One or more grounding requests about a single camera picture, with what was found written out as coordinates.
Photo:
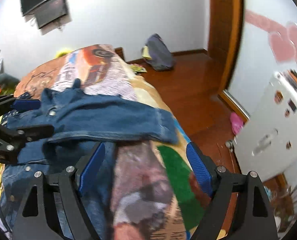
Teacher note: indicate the pink wall sticker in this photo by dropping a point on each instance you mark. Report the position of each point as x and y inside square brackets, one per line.
[286, 42]

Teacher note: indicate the brown wooden door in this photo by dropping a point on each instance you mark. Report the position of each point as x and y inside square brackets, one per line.
[223, 30]

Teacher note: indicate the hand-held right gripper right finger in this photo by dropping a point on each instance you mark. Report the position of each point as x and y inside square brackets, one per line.
[199, 170]

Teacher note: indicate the grey blue backpack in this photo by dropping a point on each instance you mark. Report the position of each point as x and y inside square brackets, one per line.
[161, 55]

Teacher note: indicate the yellow plush toy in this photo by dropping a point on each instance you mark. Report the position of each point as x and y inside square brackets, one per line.
[62, 52]

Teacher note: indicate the blue denim jacket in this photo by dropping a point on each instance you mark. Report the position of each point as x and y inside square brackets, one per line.
[101, 117]

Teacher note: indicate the printed blanket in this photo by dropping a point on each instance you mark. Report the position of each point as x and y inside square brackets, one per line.
[138, 180]

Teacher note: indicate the colourful booklet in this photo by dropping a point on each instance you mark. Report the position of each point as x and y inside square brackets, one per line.
[138, 68]

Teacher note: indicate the small black wall screen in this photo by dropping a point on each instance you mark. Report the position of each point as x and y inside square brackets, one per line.
[52, 11]

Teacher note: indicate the dark grey cloth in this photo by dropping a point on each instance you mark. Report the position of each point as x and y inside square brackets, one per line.
[6, 79]

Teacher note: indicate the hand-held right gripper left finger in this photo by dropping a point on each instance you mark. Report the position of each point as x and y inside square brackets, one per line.
[92, 168]

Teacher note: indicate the white cabinet with stickers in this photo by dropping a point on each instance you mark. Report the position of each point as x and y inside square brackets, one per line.
[271, 135]

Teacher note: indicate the yellow paper sheets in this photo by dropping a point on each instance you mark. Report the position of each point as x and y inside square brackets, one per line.
[146, 53]

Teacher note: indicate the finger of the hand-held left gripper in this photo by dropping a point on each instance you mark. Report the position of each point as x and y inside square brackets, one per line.
[31, 130]
[26, 105]

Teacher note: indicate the pink slipper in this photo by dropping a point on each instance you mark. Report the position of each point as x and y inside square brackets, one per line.
[236, 123]

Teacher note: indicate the round metal door stopper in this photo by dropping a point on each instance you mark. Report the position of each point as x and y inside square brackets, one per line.
[230, 145]

